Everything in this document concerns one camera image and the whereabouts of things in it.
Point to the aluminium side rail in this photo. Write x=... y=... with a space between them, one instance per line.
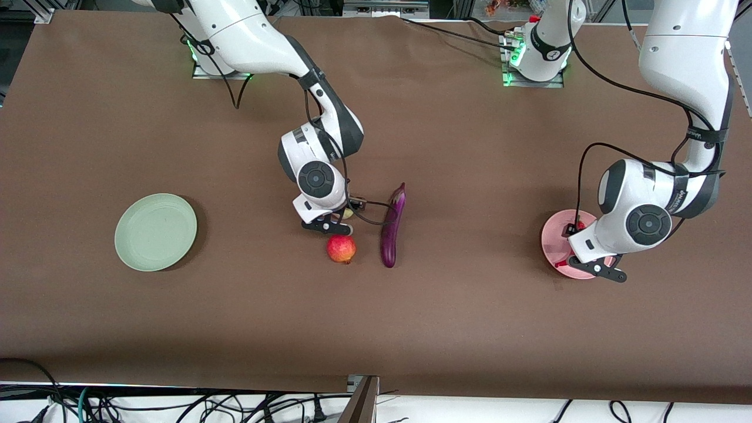
x=739 y=76

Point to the red apple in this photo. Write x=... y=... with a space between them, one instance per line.
x=341 y=248

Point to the purple eggplant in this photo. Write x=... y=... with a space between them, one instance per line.
x=390 y=235

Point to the brown table cover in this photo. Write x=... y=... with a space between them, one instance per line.
x=470 y=147

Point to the brown post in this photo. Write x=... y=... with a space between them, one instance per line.
x=359 y=405

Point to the light green round plate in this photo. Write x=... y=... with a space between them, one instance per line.
x=155 y=232

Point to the pink round plate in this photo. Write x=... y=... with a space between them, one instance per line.
x=552 y=244

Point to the small metal bracket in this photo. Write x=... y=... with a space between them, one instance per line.
x=354 y=382

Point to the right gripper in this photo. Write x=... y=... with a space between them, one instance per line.
x=354 y=205

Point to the aluminium frame equipment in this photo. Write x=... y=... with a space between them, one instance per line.
x=385 y=7

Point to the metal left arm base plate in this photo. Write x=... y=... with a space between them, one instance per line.
x=529 y=84

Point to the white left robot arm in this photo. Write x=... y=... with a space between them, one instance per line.
x=681 y=64

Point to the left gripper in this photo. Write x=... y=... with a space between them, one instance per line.
x=572 y=228

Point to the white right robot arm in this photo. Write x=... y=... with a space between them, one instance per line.
x=247 y=29

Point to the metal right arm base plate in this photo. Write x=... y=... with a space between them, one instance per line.
x=202 y=73

